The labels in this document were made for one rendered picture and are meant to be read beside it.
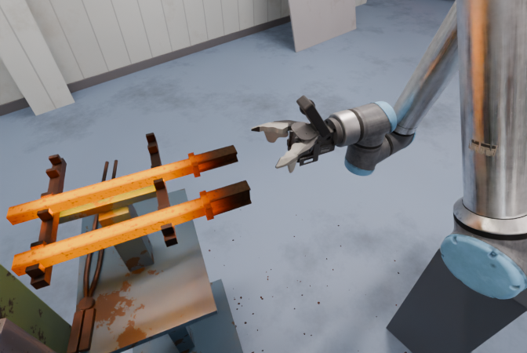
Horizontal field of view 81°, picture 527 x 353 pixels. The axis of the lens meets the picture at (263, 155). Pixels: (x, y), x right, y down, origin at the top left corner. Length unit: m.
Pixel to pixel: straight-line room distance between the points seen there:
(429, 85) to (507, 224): 0.35
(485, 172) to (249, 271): 1.14
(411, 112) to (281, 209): 1.04
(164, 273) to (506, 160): 0.76
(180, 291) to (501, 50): 0.78
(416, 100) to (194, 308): 0.74
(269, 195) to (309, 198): 0.23
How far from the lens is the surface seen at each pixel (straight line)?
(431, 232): 1.86
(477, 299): 1.09
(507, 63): 0.62
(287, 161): 0.67
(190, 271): 0.84
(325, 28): 3.83
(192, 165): 0.66
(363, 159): 0.89
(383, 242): 1.73
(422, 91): 0.87
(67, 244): 0.63
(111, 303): 0.86
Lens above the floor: 1.37
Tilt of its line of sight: 42 degrees down
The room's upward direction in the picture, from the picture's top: 1 degrees counter-clockwise
